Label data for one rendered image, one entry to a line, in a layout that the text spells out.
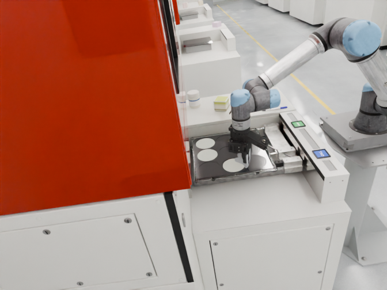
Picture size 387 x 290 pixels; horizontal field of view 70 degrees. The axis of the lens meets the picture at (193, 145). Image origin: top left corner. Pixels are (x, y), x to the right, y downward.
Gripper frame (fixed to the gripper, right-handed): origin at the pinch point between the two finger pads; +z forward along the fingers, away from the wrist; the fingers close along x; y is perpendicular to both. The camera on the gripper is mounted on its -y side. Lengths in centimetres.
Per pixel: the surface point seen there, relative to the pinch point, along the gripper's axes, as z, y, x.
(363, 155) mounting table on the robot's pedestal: 9, -46, -35
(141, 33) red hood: -69, 1, 52
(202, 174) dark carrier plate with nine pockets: 1.3, 17.9, 10.5
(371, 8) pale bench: 22, -56, -477
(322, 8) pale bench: 51, 35, -675
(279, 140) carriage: 3.3, -7.7, -28.3
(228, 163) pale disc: 1.3, 9.3, -0.4
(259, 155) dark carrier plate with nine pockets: 1.3, -2.2, -10.8
